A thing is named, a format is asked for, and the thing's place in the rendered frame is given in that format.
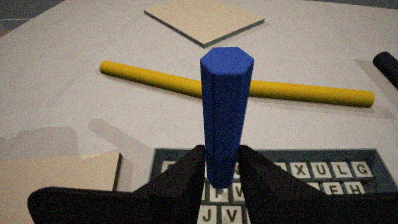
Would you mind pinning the blue hexagonal rod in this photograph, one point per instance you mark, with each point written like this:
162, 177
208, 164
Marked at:
225, 80

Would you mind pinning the black cylinder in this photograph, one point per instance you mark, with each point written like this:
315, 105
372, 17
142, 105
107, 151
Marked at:
388, 65

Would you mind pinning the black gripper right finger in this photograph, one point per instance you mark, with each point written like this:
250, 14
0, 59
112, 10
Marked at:
274, 196

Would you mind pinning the yellow cylinder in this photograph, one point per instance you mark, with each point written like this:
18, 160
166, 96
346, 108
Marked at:
152, 78
309, 93

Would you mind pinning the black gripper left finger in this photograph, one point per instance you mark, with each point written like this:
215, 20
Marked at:
174, 197

